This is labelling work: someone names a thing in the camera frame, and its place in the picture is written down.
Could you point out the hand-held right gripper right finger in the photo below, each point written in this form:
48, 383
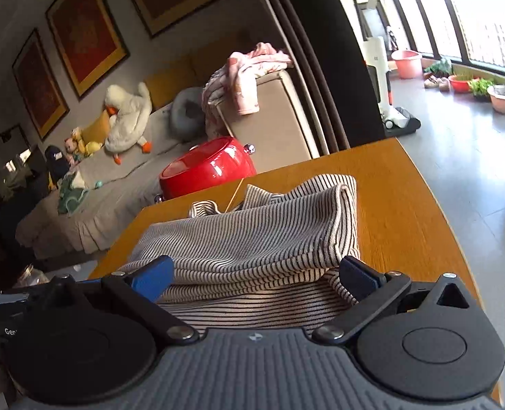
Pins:
361, 275

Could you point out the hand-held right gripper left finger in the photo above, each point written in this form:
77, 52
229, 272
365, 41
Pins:
156, 275

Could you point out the grey striped sweater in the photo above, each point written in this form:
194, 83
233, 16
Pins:
243, 239

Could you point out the pink patterned clothes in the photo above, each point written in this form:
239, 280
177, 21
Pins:
243, 81

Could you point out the glass jar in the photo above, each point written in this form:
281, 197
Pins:
30, 275

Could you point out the grey covered sofa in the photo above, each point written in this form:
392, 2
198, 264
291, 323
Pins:
120, 196

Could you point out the thin wooden stick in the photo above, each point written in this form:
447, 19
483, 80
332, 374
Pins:
233, 196

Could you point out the green dinosaur plush toy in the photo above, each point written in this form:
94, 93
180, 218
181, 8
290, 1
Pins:
71, 198

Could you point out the red glossy round bowl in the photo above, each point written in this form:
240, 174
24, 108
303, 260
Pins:
209, 171

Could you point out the yellow duck plush toy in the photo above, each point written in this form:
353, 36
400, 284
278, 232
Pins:
92, 148

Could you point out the dark blue plush toy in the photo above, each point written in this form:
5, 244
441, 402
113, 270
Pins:
55, 162

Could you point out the pink plush doll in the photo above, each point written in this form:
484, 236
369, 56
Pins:
71, 148

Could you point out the white goose plush toy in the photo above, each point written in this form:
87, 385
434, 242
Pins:
128, 124

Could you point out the grey neck pillow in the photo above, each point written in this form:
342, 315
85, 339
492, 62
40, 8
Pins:
176, 119

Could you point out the orange yellow pillow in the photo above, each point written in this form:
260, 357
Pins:
94, 130

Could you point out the orange yellow plush toy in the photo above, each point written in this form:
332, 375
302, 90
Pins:
78, 136

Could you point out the dark glossy screen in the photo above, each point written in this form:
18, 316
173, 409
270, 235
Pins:
4, 153

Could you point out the mustard yellow back cushion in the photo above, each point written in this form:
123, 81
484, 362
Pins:
162, 85
218, 57

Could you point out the white upright floor washer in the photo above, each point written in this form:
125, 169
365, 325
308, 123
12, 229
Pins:
376, 64

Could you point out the red plastic basin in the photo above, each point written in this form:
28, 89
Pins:
461, 85

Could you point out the pink plastic basin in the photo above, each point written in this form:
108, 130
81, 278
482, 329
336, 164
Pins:
407, 65

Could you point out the leafy green floor plant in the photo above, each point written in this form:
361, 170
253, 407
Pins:
440, 68

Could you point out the small green potted plants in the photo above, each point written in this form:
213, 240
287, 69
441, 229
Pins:
480, 87

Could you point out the black window frame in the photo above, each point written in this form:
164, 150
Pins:
453, 13

